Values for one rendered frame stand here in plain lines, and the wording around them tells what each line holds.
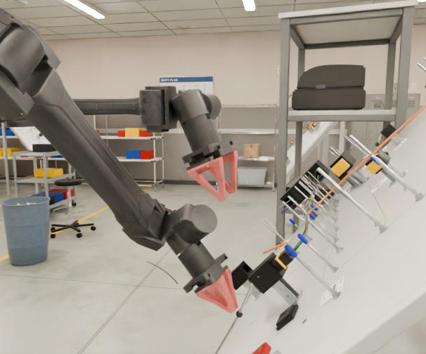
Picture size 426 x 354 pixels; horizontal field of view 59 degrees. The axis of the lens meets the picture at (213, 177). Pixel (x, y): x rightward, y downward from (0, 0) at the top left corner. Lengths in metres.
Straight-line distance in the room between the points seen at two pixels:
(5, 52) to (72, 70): 9.08
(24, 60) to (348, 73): 1.38
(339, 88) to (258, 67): 6.66
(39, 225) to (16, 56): 3.65
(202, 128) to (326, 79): 1.08
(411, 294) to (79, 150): 0.45
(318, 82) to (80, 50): 8.19
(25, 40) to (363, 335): 0.50
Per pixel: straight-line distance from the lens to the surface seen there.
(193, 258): 0.74
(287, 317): 0.67
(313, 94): 1.69
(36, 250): 4.18
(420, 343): 1.28
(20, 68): 0.51
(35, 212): 4.06
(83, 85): 9.41
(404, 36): 1.64
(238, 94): 8.28
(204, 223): 0.69
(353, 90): 1.69
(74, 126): 0.56
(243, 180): 7.82
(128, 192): 0.65
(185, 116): 0.68
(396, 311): 0.42
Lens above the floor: 1.41
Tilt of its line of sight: 8 degrees down
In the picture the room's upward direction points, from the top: straight up
